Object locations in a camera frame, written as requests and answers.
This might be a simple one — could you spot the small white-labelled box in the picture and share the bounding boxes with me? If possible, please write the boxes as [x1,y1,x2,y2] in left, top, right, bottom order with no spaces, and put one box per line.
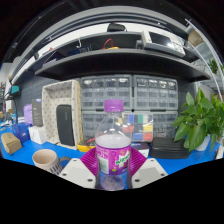
[130,142,151,159]

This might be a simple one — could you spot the green potted plant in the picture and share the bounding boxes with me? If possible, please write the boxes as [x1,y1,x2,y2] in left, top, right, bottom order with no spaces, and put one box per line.
[171,88,224,153]

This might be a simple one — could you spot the purple bag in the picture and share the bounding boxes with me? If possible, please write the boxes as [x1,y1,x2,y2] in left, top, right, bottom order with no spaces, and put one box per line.
[22,103,34,126]

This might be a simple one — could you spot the black wall shelf unit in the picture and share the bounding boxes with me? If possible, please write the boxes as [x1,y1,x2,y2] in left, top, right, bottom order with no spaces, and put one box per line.
[9,21,212,83]

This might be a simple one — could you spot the beige perforated tray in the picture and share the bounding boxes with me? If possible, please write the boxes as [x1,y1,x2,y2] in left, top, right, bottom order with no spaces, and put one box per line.
[41,79,83,151]

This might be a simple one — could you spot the grey small-parts drawer cabinet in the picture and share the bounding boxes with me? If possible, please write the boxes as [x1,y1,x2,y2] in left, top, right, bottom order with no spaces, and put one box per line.
[80,75,134,112]
[132,74,179,112]
[81,110,133,143]
[133,110,178,141]

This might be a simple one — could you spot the beige patterned mug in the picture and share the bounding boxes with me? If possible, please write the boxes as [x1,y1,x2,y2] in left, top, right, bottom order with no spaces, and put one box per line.
[31,148,72,176]

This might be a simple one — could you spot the dark grey flat box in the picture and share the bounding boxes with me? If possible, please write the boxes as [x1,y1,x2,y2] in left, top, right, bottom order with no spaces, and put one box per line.
[31,98,44,128]

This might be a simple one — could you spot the purple-capped clear drink bottle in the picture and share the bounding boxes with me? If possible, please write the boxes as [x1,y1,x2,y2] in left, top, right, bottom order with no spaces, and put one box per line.
[94,98,133,192]

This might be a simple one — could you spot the white box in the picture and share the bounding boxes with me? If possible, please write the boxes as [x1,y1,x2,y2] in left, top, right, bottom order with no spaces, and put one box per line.
[28,125,48,145]

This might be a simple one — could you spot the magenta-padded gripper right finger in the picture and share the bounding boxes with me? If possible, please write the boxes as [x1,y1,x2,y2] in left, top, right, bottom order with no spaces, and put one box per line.
[127,147,169,190]

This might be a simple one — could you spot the black rectangular speaker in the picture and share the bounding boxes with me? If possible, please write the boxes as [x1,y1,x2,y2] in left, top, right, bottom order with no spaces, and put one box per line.
[55,104,76,147]

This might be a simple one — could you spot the brown cardboard box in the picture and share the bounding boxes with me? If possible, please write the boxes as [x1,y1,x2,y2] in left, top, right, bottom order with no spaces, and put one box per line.
[0,132,23,156]

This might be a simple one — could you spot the black flat case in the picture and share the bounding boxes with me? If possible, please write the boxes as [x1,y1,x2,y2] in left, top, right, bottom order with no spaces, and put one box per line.
[148,137,192,160]

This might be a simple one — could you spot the white shelf unit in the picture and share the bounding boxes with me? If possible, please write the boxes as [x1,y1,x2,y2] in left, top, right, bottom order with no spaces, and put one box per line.
[184,18,224,159]

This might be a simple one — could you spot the clear organiser box colourful contents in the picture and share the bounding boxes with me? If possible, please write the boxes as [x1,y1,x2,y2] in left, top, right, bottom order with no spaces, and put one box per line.
[122,113,155,143]

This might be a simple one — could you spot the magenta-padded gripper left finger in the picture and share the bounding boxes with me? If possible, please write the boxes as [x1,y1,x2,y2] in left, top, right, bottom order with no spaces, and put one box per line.
[59,147,101,190]

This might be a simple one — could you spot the yellow multimeter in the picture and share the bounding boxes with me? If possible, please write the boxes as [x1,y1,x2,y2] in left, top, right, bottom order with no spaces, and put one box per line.
[76,138,98,153]

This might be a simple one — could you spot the blue box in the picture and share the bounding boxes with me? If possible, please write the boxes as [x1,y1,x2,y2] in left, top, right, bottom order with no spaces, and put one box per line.
[12,122,33,144]

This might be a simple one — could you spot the small white block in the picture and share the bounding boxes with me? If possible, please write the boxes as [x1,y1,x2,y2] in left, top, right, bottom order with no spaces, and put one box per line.
[215,145,224,160]

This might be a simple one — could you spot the teal device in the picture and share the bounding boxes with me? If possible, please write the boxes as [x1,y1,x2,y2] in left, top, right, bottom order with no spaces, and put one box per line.
[9,85,20,96]

